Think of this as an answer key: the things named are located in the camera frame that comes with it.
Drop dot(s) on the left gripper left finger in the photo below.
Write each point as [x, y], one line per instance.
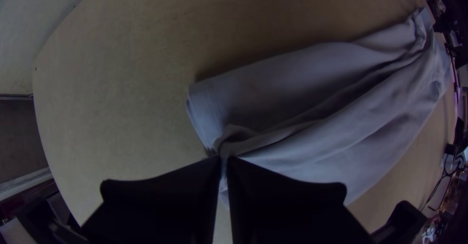
[164, 203]

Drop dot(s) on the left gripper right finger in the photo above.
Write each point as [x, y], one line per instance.
[285, 214]

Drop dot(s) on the pale grey t-shirt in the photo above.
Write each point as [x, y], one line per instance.
[329, 108]

